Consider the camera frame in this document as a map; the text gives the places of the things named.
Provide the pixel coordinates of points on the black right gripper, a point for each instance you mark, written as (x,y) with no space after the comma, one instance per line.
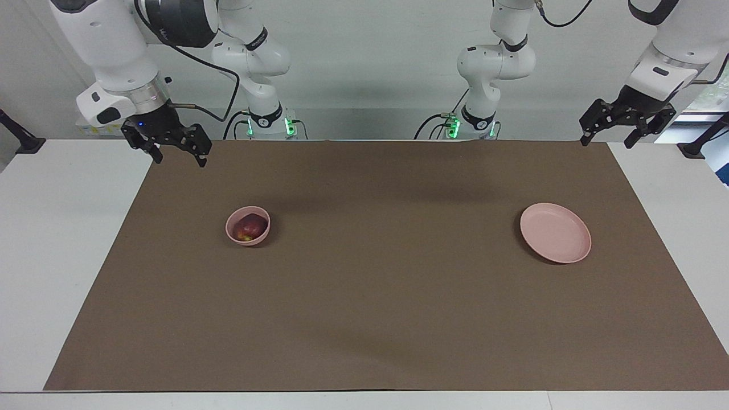
(165,130)

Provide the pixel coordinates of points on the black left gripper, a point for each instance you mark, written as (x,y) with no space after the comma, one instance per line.
(629,111)

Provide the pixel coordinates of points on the dark red apple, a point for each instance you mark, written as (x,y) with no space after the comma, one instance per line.
(249,228)

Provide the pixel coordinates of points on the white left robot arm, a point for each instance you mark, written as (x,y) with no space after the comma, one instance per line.
(495,65)

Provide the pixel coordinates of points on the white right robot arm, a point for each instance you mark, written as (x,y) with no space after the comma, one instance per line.
(105,48)

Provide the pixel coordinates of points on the pink plate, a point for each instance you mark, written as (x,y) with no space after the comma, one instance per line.
(555,232)

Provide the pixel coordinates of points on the pink bowl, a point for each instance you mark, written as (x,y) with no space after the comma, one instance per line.
(261,239)

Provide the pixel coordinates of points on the black clamp stand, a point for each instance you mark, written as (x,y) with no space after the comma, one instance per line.
(23,142)
(697,148)

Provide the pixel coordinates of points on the brown table mat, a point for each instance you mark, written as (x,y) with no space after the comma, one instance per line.
(387,296)

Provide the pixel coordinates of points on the white wall socket box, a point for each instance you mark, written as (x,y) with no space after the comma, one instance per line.
(85,130)

